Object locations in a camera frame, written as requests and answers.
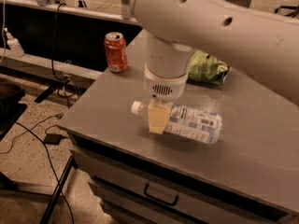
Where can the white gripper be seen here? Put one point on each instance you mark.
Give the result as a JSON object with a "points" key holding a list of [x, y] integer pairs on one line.
{"points": [[164, 86]]}

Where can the clear plastic water bottle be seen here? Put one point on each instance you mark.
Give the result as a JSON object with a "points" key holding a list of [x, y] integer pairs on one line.
{"points": [[187, 122]]}

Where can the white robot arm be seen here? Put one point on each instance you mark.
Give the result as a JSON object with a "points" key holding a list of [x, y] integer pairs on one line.
{"points": [[261, 45]]}

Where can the small white squeeze bottle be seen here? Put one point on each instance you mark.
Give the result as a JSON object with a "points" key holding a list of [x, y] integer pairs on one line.
{"points": [[14, 44]]}

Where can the green chip bag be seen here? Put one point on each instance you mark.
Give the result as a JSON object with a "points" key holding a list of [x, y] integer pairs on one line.
{"points": [[206, 68]]}

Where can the orange soda can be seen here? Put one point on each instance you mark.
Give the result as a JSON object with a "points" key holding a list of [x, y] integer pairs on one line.
{"points": [[115, 48]]}

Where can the grey cabinet drawer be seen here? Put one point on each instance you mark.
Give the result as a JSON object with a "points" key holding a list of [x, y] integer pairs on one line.
{"points": [[135, 196]]}

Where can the black power adapter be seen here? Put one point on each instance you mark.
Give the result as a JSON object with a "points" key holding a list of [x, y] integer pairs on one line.
{"points": [[52, 139]]}

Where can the metal railing post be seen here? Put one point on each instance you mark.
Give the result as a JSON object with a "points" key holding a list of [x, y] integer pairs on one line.
{"points": [[126, 10], [245, 3]]}

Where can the metal railing post right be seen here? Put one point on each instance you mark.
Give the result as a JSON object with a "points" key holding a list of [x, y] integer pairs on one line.
{"points": [[245, 3]]}

